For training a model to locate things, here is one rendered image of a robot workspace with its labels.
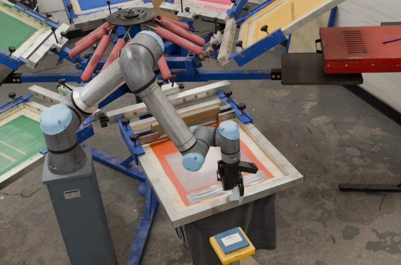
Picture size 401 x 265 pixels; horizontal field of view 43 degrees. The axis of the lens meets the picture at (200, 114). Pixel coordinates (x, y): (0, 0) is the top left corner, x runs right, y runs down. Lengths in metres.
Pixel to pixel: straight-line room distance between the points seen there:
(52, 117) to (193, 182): 0.68
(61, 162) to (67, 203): 0.18
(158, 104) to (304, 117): 2.83
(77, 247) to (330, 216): 1.81
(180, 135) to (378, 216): 2.02
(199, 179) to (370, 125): 2.40
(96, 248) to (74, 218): 0.19
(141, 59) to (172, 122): 0.24
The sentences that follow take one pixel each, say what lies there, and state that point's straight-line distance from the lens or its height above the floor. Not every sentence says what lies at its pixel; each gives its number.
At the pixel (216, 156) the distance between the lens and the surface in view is 2.37.
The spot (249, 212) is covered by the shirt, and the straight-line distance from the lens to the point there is 2.30.
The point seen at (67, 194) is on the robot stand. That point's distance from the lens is 2.06.
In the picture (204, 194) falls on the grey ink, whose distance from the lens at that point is 2.16.
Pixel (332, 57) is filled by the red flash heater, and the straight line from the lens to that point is 2.91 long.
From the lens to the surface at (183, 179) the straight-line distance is 2.25.
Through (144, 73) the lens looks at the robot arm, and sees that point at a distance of 1.69.
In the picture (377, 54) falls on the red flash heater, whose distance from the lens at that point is 2.96.
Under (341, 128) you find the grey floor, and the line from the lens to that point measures 4.32.
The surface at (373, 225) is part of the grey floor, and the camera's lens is 3.46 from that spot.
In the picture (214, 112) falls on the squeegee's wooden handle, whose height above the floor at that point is 1.04.
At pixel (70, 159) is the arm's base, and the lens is 1.99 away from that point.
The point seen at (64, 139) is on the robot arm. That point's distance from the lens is 1.94.
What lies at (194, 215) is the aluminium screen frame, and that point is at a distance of 2.03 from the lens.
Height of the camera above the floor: 2.35
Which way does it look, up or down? 31 degrees down
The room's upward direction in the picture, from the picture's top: 6 degrees counter-clockwise
